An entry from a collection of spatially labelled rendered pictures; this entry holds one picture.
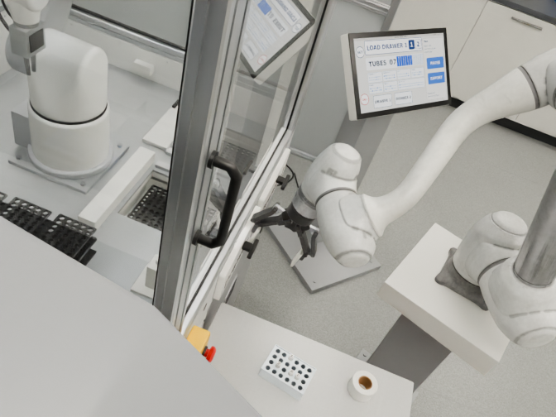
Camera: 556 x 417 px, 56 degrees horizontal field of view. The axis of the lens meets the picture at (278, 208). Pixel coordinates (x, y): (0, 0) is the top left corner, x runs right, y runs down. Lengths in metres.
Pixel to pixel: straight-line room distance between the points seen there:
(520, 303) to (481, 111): 0.52
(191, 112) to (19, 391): 0.43
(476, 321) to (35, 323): 1.50
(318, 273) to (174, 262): 1.84
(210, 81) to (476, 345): 1.23
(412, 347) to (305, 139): 1.67
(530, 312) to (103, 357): 1.29
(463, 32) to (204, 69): 3.64
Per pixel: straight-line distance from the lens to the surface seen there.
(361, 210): 1.13
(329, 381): 1.47
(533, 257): 1.40
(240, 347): 1.45
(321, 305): 2.57
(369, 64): 2.04
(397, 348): 1.99
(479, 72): 4.30
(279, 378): 1.39
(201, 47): 0.60
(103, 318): 0.31
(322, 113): 3.11
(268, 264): 2.63
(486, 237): 1.60
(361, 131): 2.25
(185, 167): 0.71
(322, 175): 1.20
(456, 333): 1.64
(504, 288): 1.48
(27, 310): 0.30
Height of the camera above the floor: 2.00
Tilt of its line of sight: 43 degrees down
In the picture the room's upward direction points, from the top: 19 degrees clockwise
